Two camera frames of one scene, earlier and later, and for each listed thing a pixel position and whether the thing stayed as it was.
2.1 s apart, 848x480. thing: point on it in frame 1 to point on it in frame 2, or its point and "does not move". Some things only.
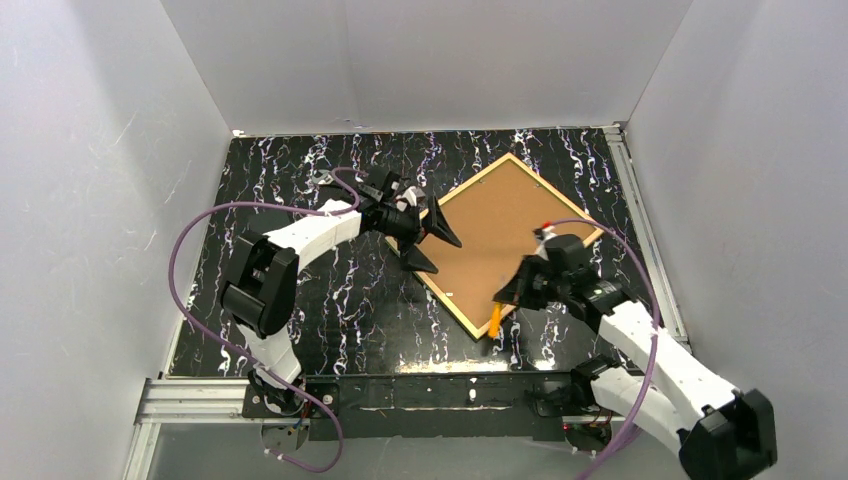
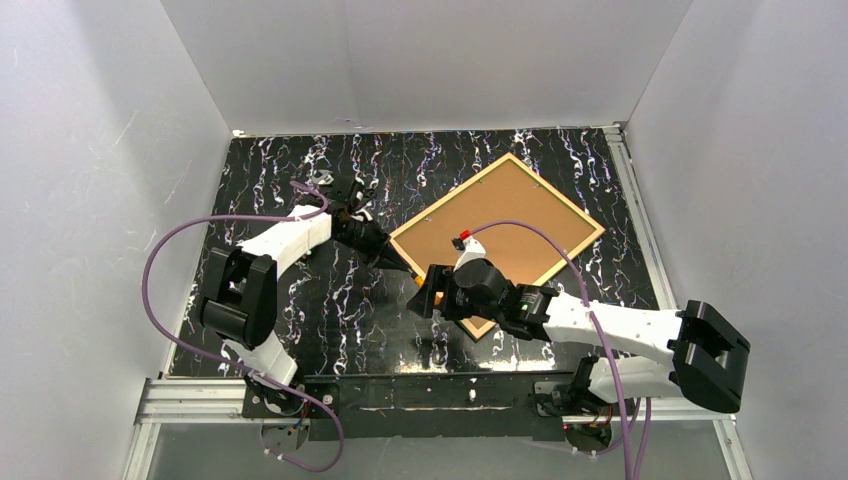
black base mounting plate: x=443 y=406 does not move
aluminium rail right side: x=647 y=233 does not move
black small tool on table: x=321 y=177 does not move
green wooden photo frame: x=493 y=218 does not move
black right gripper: x=528 y=283 to x=436 y=296
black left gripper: x=416 y=227 to x=379 y=245
